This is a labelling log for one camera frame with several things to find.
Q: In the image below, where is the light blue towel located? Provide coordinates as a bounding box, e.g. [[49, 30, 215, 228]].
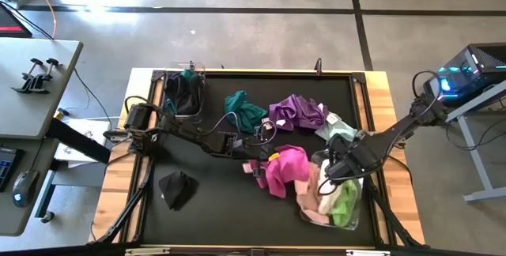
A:
[[314, 111, 359, 143]]

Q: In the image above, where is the black towel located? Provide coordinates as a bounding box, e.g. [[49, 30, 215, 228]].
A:
[[164, 73, 202, 115], [158, 171, 200, 212]]

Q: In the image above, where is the black computer mouse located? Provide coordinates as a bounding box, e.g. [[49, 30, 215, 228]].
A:
[[11, 168, 40, 209]]

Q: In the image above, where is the black RGB computer case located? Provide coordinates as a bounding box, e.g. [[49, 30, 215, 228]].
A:
[[422, 42, 506, 109]]

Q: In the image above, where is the dark teal towel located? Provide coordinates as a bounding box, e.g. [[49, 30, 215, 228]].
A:
[[165, 69, 198, 115], [224, 90, 269, 134]]

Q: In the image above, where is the grey computer desk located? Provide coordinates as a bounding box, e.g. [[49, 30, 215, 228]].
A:
[[0, 137, 60, 237]]

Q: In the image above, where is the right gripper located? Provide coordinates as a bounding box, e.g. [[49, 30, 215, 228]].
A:
[[326, 133, 371, 181]]

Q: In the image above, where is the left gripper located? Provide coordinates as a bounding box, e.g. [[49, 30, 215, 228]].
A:
[[232, 134, 280, 179]]

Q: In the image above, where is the grey metal desk frame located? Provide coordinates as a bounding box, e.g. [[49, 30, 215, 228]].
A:
[[442, 80, 506, 204]]

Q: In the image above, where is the magenta towel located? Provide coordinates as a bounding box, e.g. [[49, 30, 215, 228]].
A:
[[242, 144, 312, 199]]

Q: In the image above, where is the black aluminium table frame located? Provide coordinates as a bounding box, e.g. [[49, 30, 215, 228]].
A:
[[87, 68, 427, 256]]

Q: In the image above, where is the black support bar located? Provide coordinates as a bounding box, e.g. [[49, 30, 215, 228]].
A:
[[46, 117, 111, 165]]

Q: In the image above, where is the clear plastic bin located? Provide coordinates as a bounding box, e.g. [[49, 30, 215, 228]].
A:
[[160, 61, 206, 119], [298, 160, 364, 232]]

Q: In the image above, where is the black floor cable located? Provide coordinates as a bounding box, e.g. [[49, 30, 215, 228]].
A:
[[73, 68, 114, 130]]

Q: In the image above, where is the pale pink towel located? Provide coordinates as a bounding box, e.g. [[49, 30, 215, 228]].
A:
[[294, 160, 332, 225]]

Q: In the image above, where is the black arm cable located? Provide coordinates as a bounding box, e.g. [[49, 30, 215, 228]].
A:
[[411, 70, 444, 109], [195, 110, 240, 137]]

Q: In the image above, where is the black screw clamp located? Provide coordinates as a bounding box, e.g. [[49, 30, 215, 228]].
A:
[[27, 57, 60, 94], [10, 57, 43, 94]]

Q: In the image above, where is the lime green towel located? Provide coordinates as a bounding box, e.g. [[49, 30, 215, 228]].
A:
[[327, 179, 361, 228]]

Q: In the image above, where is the purple towel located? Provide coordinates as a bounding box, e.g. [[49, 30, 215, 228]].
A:
[[268, 93, 329, 131]]

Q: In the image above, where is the grey side table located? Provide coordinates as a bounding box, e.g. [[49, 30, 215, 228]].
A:
[[0, 37, 84, 141]]

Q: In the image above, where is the black monitor with red strip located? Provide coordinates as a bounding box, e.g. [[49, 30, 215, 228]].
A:
[[0, 2, 32, 39]]

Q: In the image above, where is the orange floor cable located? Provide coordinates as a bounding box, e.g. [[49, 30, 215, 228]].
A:
[[25, 0, 59, 40]]

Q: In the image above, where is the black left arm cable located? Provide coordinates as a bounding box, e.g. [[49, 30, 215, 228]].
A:
[[195, 110, 240, 137]]

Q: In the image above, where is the white paper box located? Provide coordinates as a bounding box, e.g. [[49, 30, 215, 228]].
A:
[[53, 118, 111, 169]]

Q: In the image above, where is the white towel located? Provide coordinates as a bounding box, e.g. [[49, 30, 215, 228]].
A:
[[317, 159, 338, 216]]

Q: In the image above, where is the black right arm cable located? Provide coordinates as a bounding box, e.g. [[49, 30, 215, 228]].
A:
[[411, 70, 444, 109]]

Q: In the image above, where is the black keyboard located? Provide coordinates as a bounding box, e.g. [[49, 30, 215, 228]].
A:
[[0, 147, 23, 193]]

